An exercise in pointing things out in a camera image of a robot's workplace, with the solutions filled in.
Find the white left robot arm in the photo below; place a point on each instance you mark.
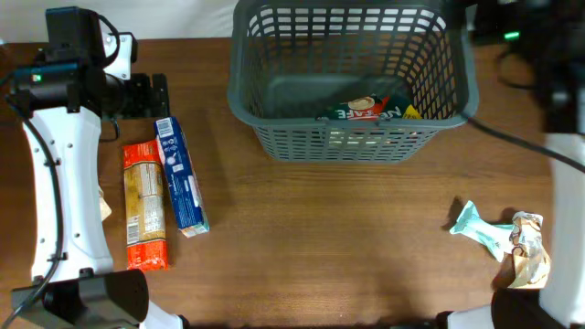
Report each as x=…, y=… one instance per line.
x=73, y=282

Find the beige crumpled snack bag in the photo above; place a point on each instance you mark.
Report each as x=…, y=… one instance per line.
x=105, y=209

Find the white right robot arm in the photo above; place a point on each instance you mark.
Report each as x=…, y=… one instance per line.
x=549, y=36

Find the orange biscuit packet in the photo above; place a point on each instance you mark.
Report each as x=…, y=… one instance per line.
x=146, y=243

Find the green Nescafe coffee bag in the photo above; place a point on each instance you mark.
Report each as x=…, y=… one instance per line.
x=372, y=108

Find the grey plastic mesh basket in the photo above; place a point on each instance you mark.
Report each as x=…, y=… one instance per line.
x=290, y=60

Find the beige Pantree snack bag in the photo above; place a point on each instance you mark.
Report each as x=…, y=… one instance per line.
x=531, y=261

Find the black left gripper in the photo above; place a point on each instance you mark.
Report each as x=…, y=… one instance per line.
x=149, y=96

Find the mint green snack wrapper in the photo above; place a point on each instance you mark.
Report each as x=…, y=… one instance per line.
x=495, y=237

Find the blue rectangular carton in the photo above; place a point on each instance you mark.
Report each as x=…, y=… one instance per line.
x=185, y=196

